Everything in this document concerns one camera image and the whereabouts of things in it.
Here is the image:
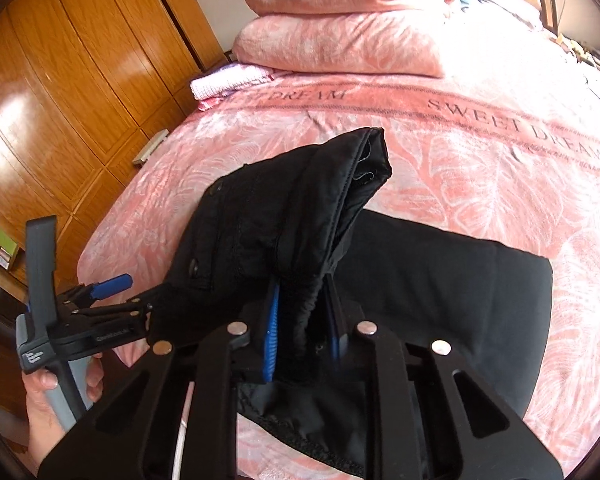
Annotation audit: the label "small white stool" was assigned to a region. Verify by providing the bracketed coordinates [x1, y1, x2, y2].
[131, 130, 170, 167]

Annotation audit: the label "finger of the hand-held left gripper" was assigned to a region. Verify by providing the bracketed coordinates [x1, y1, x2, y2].
[74, 299, 154, 329]
[62, 273, 133, 311]

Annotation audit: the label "bed with pink printed blanket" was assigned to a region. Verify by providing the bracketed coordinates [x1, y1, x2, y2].
[75, 0, 600, 478]

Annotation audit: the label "cluttered bedside table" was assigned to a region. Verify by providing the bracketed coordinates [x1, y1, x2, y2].
[560, 35, 600, 81]

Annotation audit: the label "small green box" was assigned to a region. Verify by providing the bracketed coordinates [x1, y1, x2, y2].
[0, 226, 20, 256]

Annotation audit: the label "person's left hand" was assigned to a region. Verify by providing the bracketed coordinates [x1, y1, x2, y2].
[22, 352, 105, 466]

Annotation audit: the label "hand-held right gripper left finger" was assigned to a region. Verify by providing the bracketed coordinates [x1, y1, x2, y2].
[37, 280, 281, 480]

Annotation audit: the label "white pillow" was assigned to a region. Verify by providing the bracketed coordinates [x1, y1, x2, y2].
[457, 0, 543, 31]

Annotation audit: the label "wooden wardrobe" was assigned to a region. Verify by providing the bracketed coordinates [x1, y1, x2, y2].
[0, 0, 226, 281]

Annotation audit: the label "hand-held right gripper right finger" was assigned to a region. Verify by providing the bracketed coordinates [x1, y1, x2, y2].
[325, 272, 566, 480]

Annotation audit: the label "black pants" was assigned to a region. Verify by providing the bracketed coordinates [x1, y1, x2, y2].
[147, 127, 553, 480]

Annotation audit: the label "folded white pink towel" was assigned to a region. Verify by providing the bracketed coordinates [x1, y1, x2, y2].
[189, 62, 271, 102]

